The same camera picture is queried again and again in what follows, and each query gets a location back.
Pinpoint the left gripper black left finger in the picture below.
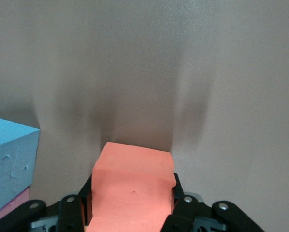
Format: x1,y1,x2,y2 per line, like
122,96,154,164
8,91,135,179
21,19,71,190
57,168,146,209
57,176,92,232

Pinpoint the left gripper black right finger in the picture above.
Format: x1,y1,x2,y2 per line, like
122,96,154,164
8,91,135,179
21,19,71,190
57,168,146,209
162,173,200,232

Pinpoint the pink foam cube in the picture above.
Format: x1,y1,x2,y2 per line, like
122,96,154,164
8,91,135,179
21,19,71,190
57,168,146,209
0,187,31,222

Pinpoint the orange foam cube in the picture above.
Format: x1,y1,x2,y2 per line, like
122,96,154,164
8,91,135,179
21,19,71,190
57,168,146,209
86,141,177,232

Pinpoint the light blue foam cube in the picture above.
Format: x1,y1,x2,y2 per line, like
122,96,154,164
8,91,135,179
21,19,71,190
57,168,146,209
0,115,41,211

